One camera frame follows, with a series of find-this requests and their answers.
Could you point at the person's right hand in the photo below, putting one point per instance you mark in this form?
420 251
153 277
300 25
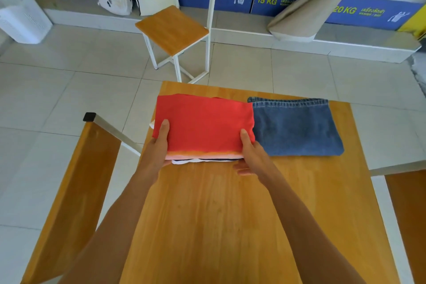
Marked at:
259 167

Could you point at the blue denim jeans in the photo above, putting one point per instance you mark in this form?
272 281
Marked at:
296 127

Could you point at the pink cloth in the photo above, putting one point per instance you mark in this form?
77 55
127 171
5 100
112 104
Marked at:
199 157

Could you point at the black white striped shirt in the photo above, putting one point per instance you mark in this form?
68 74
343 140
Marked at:
186 162

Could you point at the orange cloth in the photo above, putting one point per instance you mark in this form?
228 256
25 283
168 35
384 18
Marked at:
206 154

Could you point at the person's right forearm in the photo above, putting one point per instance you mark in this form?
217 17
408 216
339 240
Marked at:
309 234

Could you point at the wooden chair white frame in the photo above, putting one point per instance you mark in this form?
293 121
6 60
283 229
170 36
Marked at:
73 194
173 29
409 214

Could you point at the red cloth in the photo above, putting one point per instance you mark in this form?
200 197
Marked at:
203 124

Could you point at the person's left hand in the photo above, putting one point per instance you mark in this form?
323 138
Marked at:
154 157

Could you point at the beige ironing board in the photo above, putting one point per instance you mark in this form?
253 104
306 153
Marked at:
306 14

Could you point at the person's left forearm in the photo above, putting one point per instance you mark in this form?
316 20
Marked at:
110 234

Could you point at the white laundry basket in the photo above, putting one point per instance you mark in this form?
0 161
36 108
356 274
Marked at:
23 17

